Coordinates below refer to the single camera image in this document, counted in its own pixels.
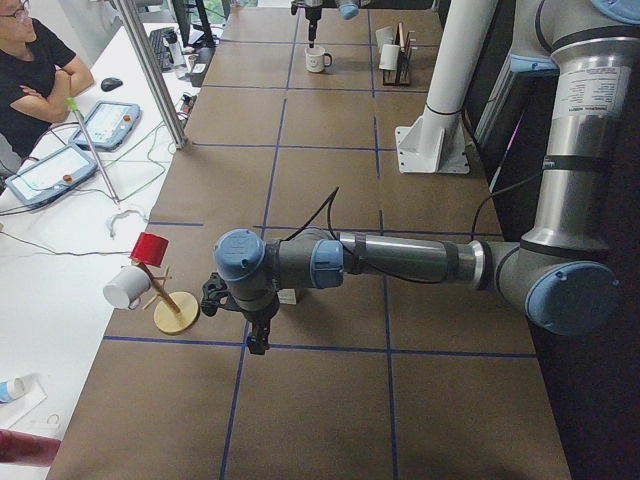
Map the white enamel mug black handle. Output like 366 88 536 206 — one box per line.
304 46 333 73

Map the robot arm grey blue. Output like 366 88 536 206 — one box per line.
301 0 361 47
201 1 639 355

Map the white mug on rack front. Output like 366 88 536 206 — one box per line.
378 43 401 71

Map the white mug on rack rear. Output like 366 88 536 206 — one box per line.
375 26 395 49

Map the metal rod green tip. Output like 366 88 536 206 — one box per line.
66 97 120 206

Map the aluminium frame post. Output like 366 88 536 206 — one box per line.
114 0 187 150

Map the teach pendant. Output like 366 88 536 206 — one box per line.
82 100 141 152
6 145 97 208

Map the white curved plastic part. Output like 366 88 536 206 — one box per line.
105 204 149 238

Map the black wire mug rack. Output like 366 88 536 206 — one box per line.
379 21 415 86

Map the white mug on rack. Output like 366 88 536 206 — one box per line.
375 26 395 49
378 43 401 71

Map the person in black shirt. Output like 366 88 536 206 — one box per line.
1 1 94 158

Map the black box white label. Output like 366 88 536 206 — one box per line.
188 47 215 87

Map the black keyboard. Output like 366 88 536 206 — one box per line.
148 27 175 72

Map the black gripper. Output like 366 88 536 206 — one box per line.
235 296 280 355
304 3 322 48

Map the red cup on stand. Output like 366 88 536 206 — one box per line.
129 232 169 267

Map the small blue white bottle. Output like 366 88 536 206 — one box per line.
0 378 26 404

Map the black monitor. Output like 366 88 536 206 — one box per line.
171 0 217 49

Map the wooden mug tree stand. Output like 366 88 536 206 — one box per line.
131 261 200 335

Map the white cup on stand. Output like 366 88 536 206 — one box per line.
102 265 151 309

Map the clear water bottle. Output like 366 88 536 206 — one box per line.
164 31 187 79

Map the teach pendant near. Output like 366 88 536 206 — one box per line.
6 145 97 208

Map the teach pendant far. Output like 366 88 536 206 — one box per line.
82 100 141 152

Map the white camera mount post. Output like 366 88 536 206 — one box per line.
395 0 498 174

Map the black computer mouse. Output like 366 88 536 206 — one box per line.
100 77 123 92

